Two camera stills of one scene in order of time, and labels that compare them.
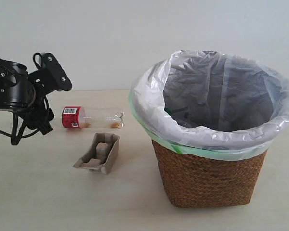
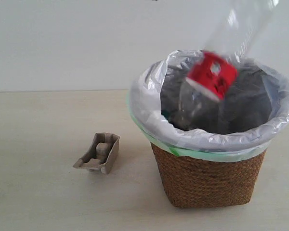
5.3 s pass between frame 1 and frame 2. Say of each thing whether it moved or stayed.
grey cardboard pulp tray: stayed
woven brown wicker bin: stayed
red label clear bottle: moved
